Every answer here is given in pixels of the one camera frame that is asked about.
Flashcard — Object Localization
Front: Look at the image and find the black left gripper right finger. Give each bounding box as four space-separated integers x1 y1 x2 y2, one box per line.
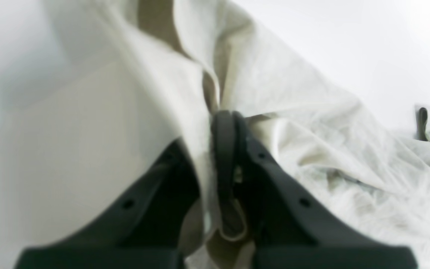
212 111 418 269

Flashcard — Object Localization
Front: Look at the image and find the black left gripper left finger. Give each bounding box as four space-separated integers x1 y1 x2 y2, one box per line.
15 139 200 269

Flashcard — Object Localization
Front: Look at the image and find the beige T-shirt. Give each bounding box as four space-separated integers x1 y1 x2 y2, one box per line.
40 0 430 269

